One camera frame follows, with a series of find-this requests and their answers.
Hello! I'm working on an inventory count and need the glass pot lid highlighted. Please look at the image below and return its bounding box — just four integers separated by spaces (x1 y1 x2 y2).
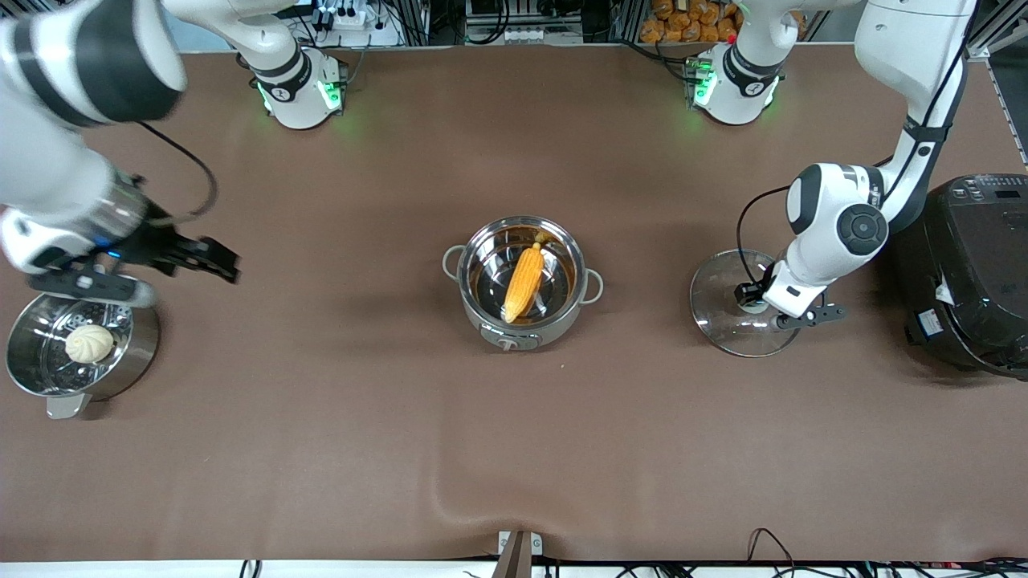
689 248 806 359

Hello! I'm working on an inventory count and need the yellow corn cob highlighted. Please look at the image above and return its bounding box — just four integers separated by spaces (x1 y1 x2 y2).
502 232 552 325

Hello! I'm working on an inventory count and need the stainless steel steamer pot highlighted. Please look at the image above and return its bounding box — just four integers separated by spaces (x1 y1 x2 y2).
5 277 161 421

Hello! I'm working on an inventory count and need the grey electric cooking pot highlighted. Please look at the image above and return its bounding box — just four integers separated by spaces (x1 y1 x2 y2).
441 214 604 355

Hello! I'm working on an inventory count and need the white steamed bun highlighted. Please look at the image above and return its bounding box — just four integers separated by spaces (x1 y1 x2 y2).
64 324 116 365

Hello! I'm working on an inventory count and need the black rice cooker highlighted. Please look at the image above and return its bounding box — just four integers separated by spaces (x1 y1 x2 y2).
887 173 1028 381

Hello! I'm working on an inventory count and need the brown table mat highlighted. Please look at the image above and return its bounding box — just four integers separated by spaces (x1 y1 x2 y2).
0 42 1028 564

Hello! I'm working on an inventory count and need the bag of orange buns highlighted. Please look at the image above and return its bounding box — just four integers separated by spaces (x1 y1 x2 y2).
639 0 741 44

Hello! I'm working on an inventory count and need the long white power strip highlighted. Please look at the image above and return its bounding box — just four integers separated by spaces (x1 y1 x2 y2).
501 27 585 43

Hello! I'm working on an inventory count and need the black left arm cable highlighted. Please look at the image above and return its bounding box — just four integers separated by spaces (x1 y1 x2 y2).
736 0 979 283

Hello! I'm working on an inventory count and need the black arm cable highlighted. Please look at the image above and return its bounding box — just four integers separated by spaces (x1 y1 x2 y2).
736 0 979 283
133 119 219 229

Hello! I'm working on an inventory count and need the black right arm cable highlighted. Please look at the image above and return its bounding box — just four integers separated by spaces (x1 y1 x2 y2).
133 119 219 229

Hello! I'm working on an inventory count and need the black looped cable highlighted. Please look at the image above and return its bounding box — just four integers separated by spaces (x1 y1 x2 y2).
746 527 798 565

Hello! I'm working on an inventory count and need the black cable bundle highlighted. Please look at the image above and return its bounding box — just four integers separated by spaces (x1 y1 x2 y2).
554 556 1028 578

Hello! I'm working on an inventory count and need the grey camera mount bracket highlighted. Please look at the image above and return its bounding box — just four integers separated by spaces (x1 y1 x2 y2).
492 529 545 578

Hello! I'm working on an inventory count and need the aluminium frame profile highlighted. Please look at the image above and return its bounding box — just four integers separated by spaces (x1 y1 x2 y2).
968 0 1028 62

